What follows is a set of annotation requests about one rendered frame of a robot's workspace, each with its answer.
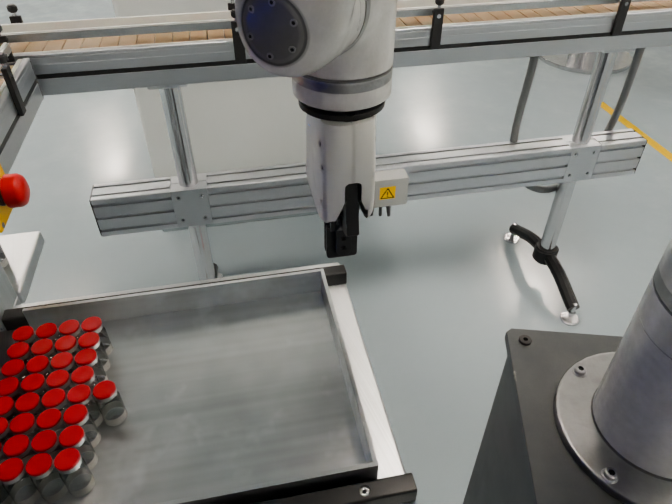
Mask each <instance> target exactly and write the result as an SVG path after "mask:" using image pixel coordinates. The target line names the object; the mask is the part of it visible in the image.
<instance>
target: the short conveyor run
mask: <svg viewBox="0 0 672 504"><path fill-rule="evenodd" d="M11 51H12V50H11V47H10V44H9V43H6V42H4V43H3V44H2V45H1V47H0V164H1V166H2V168H3V171H4V173H5V174H9V171H10V169H11V167H12V165H13V163H14V161H15V159H16V156H17V154H18V152H19V150H20V148H21V146H22V144H23V141H24V139H25V137H26V135H27V133H28V131H29V129H30V126H31V124H32V122H33V120H34V118H35V116H36V113H37V111H38V109H39V107H40V105H41V103H42V101H43V99H44V96H43V93H42V91H41V88H40V85H39V82H38V79H37V77H36V74H35V71H34V68H33V65H32V62H31V61H30V59H29V58H23V59H18V60H17V62H9V63H7V61H8V60H9V59H8V56H9V54H10V53H11Z"/></svg>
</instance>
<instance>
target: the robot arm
mask: <svg viewBox="0 0 672 504"><path fill-rule="evenodd" d="M396 12H397V0H235V15H236V23H237V27H238V32H239V36H240V38H241V41H242V43H243V46H244V48H245V49H246V51H247V52H248V54H249V55H250V57H251V58H252V59H253V60H254V61H255V62H256V63H257V64H258V65H259V66H260V67H262V68H263V69H265V70H266V71H268V72H270V73H273V74H276V75H278V76H284V77H292V89H293V94H294V96H295V97H296V98H297V99H298V104H299V107H300V108H301V109H302V111H303V112H306V174H307V179H308V183H309V186H310V190H311V193H312V196H313V199H314V203H315V206H316V209H317V212H318V215H319V217H320V218H321V220H323V221H324V248H325V251H326V255H327V257H328V258H336V257H343V256H351V255H355V254H356V253H357V235H359V206H360V207H361V210H362V212H363V215H364V216H365V217H366V218H368V217H369V216H370V215H371V213H372V211H373V205H374V193H375V155H376V153H375V141H376V137H375V115H376V114H378V113H379V112H380V111H381V110H382V109H383V108H384V105H385V100H386V99H387V98H388V97H389V96H390V94H391V86H392V72H393V56H394V41H395V27H396ZM554 414H555V422H556V425H557V428H558V431H559V434H560V437H561V439H562V441H563V443H564V445H565V446H566V448H567V450H568V452H569V453H570V455H571V456H572V457H573V459H574V460H575V461H576V463H577V464H578V466H579V467H580V468H581V469H582V470H583V471H584V472H585V473H586V474H587V475H588V476H589V477H590V478H591V479H592V480H593V481H594V482H595V483H596V484H597V485H599V486H600V487H601V488H602V489H604V490H605V491H606V492H607V493H608V494H610V495H612V496H613V497H615V498H616V499H618V500H619V501H621V502H623V503H624V504H672V238H671V240H670V242H669V244H668V246H667V248H666V250H665V252H664V254H663V256H662V258H661V260H660V262H659V264H658V266H657V268H656V270H655V272H654V274H653V276H652V278H651V280H650V282H649V284H648V286H647V288H646V290H645V293H644V295H643V297H642V299H641V301H640V303H639V305H638V307H637V309H636V311H635V313H634V315H633V317H632V319H631V321H630V323H629V325H628V327H627V329H626V331H625V333H624V336H623V338H622V340H621V342H620V344H619V346H618V348H617V350H616V352H608V353H600V354H596V355H593V356H590V357H586V358H585V359H583V360H581V361H579V362H577V363H576V364H574V365H573V366H572V367H571V368H570V369H569V370H568V371H567V372H566V373H565V375H564V376H563V378H562V379H561V381H560V384H559V386H558V389H557V392H556V395H555V401H554Z"/></svg>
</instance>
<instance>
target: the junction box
mask: <svg viewBox="0 0 672 504"><path fill-rule="evenodd" d="M408 184H409V176H408V175H407V173H406V171H405V169H395V170H386V171H377V172H375V193H374V205H373V208H377V207H386V206H394V205H402V204H406V203H407V195H408Z"/></svg>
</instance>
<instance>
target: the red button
mask: <svg viewBox="0 0 672 504"><path fill-rule="evenodd" d="M0 191H1V195H2V198H3V201H4V203H5V204H6V205H7V206H8V207H9V208H17V207H24V206H25V205H27V204H28V203H29V199H30V188H29V185H28V183H27V181H26V179H25V178H24V176H23V175H20V174H18V173H12V174H4V175H3V176H2V177H1V180H0Z"/></svg>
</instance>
